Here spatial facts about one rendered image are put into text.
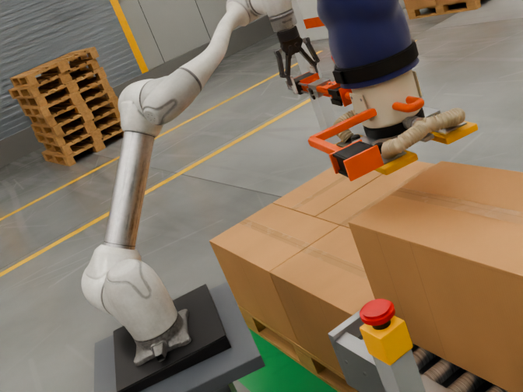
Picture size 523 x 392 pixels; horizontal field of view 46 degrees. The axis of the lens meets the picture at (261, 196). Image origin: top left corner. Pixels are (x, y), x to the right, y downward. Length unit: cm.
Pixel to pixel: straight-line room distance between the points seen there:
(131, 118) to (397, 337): 114
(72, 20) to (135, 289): 986
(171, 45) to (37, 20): 249
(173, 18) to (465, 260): 1108
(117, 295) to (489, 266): 101
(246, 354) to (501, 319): 70
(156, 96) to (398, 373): 108
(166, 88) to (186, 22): 1052
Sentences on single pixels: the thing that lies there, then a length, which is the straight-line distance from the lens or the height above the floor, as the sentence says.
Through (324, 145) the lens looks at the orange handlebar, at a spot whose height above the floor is 126.
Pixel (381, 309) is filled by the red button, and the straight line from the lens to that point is 126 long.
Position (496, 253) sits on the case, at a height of 95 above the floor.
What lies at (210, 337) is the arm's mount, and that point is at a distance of 186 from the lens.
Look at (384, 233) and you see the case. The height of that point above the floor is 95.
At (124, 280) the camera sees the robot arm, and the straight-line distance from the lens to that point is 183.
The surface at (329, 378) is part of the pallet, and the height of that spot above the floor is 2.
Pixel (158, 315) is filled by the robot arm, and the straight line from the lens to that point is 186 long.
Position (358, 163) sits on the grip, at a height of 125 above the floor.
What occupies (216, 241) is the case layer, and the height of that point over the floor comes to 54.
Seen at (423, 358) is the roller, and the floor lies 54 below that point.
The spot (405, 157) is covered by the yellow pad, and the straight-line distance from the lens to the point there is 164.
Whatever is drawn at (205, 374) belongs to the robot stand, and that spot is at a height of 75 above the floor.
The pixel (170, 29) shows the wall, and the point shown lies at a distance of 1226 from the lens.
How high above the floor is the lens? 175
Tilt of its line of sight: 21 degrees down
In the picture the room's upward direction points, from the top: 22 degrees counter-clockwise
